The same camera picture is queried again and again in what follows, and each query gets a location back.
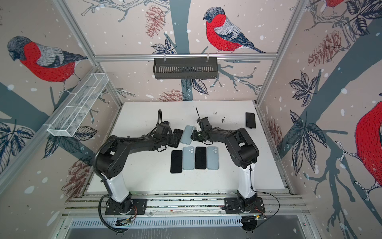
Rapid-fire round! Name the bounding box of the light-blue case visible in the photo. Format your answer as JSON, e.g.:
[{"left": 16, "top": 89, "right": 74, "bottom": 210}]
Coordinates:
[
  {"left": 183, "top": 146, "right": 195, "bottom": 170},
  {"left": 207, "top": 146, "right": 219, "bottom": 170},
  {"left": 180, "top": 125, "right": 196, "bottom": 145}
]

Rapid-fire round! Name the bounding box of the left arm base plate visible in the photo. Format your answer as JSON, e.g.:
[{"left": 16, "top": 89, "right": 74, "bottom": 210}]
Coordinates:
[{"left": 105, "top": 199, "right": 148, "bottom": 216}]

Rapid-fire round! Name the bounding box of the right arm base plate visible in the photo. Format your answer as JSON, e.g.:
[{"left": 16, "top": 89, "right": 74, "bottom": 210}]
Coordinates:
[{"left": 221, "top": 197, "right": 265, "bottom": 214}]

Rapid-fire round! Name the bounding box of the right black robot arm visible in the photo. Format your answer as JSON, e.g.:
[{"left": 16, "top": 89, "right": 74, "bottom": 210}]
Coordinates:
[{"left": 191, "top": 117, "right": 260, "bottom": 213}]

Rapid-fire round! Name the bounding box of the white wire mesh basket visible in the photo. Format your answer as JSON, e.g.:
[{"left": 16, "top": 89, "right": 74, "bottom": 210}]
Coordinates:
[{"left": 47, "top": 73, "right": 109, "bottom": 137}]

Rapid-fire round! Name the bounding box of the aluminium mounting rail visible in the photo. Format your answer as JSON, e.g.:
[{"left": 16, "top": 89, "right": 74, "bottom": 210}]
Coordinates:
[{"left": 62, "top": 192, "right": 310, "bottom": 217}]

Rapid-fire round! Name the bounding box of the black hanging basket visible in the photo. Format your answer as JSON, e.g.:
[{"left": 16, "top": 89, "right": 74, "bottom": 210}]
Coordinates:
[{"left": 153, "top": 57, "right": 218, "bottom": 80}]

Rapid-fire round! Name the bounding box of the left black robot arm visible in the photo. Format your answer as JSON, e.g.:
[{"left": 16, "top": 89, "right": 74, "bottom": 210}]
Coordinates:
[{"left": 94, "top": 121, "right": 180, "bottom": 214}]

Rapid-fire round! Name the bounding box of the black phone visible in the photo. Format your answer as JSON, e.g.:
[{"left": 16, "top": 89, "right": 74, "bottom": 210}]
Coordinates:
[
  {"left": 245, "top": 112, "right": 256, "bottom": 129},
  {"left": 168, "top": 128, "right": 184, "bottom": 148},
  {"left": 195, "top": 146, "right": 207, "bottom": 170}
]

